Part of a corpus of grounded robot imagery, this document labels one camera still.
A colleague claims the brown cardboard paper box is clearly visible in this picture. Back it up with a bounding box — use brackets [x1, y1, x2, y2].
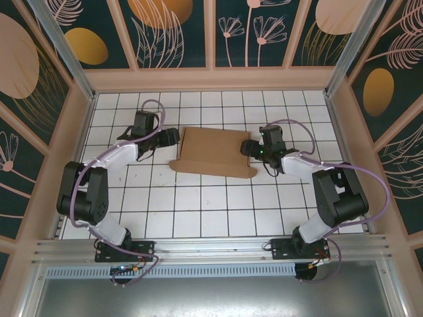
[168, 127, 258, 180]

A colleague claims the grey metal sheet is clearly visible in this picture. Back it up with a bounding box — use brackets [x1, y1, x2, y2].
[19, 260, 409, 317]

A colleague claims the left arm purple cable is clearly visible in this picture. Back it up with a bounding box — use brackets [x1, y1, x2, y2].
[70, 98, 166, 287]

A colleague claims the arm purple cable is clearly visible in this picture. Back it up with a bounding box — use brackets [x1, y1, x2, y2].
[70, 98, 166, 287]
[266, 118, 392, 285]

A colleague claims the aluminium table edge rail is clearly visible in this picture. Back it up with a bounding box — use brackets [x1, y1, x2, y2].
[325, 92, 377, 235]
[49, 93, 98, 239]

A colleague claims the aluminium frame post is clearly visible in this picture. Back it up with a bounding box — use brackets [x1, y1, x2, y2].
[26, 0, 97, 100]
[325, 0, 387, 97]

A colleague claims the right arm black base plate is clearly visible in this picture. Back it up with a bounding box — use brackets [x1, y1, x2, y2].
[270, 237, 331, 264]

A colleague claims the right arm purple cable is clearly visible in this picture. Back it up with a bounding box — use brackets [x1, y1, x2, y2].
[266, 118, 392, 285]

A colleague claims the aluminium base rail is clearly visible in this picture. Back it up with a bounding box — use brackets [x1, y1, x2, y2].
[32, 233, 397, 265]

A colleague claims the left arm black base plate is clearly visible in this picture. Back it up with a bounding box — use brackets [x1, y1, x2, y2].
[95, 240, 155, 264]

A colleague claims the grey slotted cable duct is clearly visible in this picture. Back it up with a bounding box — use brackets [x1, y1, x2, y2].
[46, 262, 297, 279]

